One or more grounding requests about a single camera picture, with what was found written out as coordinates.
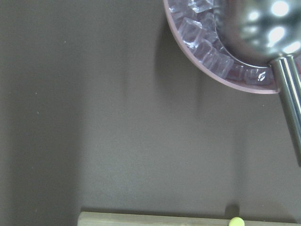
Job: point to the wooden cutting board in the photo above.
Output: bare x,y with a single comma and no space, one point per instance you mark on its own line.
114,219

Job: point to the yellow green toy fruit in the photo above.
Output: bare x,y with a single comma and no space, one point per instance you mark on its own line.
236,221

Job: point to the steel ladle spoon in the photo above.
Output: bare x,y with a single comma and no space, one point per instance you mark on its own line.
267,33

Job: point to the pink ceramic bowl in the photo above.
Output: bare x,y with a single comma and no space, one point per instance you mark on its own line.
193,26

